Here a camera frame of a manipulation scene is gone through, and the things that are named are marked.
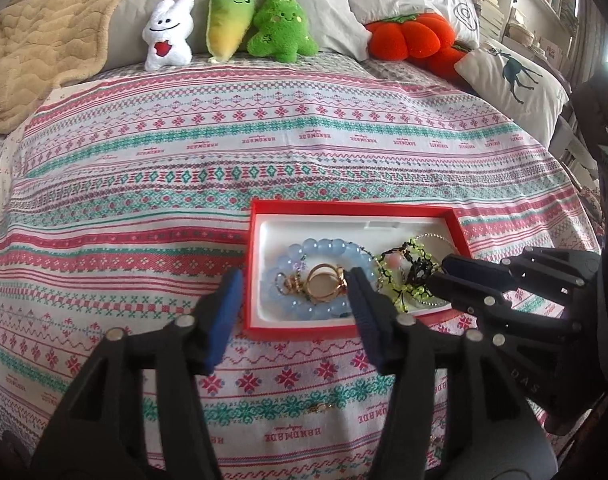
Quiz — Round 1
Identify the dark cloth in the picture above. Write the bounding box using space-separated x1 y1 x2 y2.
566 62 608 161

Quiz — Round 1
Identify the yellow-green radish plush toy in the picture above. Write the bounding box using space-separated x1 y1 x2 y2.
205 0 257 65

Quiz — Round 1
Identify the stack of books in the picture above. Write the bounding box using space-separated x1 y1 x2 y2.
466 0 510 41

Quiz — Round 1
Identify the white deer print pillow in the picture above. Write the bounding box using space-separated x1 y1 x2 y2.
454 37 570 149

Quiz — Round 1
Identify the gold ring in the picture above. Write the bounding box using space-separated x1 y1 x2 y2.
303 262 347 304

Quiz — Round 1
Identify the black beaded bracelet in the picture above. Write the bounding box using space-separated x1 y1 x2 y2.
405 249 438 287

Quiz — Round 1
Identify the clear beaded bracelet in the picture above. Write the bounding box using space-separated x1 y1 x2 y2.
410 231 457 310

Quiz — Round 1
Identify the orange pumpkin plush toy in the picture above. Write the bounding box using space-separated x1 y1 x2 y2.
365 12 472 81

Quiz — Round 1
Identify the green tree plush toy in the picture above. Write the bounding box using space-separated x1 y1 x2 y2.
246 0 320 64

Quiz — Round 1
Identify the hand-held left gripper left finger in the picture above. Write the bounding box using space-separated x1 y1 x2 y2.
31 267 245 480

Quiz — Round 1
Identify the blue bead bracelet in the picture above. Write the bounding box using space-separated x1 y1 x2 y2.
261 237 380 322

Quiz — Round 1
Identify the red jewelry box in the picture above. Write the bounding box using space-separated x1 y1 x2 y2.
242 199 472 343

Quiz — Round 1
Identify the yellow-green bead bracelet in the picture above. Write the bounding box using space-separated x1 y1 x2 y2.
376 239 435 311

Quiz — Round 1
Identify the patterned bedspread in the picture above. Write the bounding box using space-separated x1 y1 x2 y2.
0 55 605 480

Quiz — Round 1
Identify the dark beaded bracelet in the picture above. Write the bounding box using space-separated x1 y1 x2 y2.
349 241 383 259

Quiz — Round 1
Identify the white plush toy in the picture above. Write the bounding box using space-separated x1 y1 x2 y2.
141 0 194 72

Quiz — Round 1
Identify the woven basket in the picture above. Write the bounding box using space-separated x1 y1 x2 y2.
504 22 537 49

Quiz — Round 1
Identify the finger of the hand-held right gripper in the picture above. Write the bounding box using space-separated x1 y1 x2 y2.
441 246 602 294
427 274 583 362

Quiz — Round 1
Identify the beige quilted blanket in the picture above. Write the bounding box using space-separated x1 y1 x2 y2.
0 0 150 134

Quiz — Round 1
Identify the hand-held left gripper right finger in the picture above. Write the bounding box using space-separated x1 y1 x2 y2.
348 267 557 480

